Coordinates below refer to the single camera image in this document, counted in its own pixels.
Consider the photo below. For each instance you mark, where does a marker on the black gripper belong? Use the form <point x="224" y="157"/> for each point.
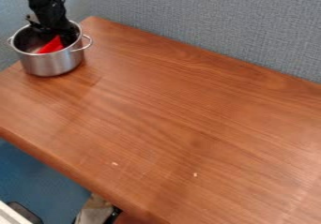
<point x="49" y="18"/>

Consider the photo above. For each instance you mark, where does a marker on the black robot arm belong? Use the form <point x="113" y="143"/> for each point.
<point x="49" y="19"/>

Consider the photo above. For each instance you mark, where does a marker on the metal pot with handles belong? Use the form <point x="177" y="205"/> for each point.
<point x="27" y="41"/>

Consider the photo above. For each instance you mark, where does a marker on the white object bottom left corner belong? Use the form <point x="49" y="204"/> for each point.
<point x="10" y="216"/>

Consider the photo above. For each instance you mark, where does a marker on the red plastic block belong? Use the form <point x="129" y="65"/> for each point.
<point x="53" y="46"/>

